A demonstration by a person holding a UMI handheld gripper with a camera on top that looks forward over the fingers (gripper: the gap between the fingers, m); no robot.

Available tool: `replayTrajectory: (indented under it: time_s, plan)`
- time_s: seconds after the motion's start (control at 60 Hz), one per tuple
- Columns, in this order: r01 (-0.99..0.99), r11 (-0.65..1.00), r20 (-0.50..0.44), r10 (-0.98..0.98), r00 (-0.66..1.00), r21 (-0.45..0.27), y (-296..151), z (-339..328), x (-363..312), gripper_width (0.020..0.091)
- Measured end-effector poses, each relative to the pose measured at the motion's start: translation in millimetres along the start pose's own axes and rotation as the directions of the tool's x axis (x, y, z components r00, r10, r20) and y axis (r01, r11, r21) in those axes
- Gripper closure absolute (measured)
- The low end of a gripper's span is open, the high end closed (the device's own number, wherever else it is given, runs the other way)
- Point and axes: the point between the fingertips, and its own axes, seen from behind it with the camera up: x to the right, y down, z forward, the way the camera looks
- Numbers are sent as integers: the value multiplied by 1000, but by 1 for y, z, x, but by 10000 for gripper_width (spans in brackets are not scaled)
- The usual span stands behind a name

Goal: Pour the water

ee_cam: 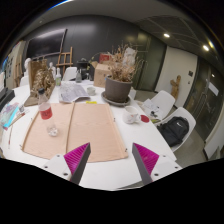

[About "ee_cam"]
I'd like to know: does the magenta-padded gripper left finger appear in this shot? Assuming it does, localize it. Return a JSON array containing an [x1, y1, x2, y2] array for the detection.
[[42, 142, 92, 185]]

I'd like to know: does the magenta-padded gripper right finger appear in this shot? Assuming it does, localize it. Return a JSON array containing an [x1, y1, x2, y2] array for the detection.
[[131, 142, 183, 186]]

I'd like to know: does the clear bottle with red label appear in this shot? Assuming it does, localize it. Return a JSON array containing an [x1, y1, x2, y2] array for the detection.
[[37, 87, 60, 137]]

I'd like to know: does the beige table mat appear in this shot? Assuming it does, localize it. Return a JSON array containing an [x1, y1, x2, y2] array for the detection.
[[20, 101, 129, 164]]

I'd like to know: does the black backpack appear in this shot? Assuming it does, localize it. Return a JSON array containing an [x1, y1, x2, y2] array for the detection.
[[157, 116, 190, 148]]

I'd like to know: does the flat round red coaster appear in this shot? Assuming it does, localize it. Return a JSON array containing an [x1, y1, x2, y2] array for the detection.
[[140, 114, 151, 124]]

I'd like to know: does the white mug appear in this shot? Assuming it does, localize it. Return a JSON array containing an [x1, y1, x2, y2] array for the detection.
[[122, 105, 142, 125]]

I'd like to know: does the papers stack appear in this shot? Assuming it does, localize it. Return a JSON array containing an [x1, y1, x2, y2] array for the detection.
[[141, 99, 163, 123]]

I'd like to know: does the white chair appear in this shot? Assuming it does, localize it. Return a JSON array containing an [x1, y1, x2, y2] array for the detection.
[[134, 89, 177, 121], [61, 66, 78, 82], [156, 106, 198, 153]]

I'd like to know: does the grey plant saucer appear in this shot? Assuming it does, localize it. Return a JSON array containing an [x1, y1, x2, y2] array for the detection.
[[100, 91, 132, 108]]

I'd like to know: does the printed newspaper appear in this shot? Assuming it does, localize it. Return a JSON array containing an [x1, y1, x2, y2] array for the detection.
[[58, 81, 92, 104]]

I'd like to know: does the small glass cup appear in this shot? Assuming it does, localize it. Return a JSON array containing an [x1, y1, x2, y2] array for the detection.
[[86, 86, 97, 97]]

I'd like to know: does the dried plant in grey pot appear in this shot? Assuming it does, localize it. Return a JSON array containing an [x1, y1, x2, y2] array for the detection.
[[104, 43, 144, 104]]

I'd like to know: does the wooden figure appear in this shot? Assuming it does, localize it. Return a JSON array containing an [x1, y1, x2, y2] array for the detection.
[[169, 74, 183, 101]]

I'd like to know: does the colourful book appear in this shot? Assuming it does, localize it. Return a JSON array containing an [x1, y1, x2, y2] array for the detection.
[[0, 101, 21, 131]]

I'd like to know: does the clear spray bottle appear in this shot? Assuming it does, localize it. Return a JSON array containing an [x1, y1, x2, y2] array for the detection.
[[75, 68, 83, 84]]

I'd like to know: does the cardboard box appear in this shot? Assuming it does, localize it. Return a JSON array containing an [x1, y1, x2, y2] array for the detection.
[[93, 63, 113, 88]]

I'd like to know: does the small white figurine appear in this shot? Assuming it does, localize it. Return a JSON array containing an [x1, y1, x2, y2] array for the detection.
[[49, 61, 57, 79]]

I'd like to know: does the wooden easel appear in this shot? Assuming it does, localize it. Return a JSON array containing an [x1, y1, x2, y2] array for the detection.
[[55, 46, 74, 77]]

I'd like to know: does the red box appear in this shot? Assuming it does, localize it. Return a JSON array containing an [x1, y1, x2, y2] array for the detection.
[[98, 53, 113, 64]]

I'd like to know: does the black wall screen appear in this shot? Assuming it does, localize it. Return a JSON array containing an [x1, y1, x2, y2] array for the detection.
[[25, 28, 68, 60]]

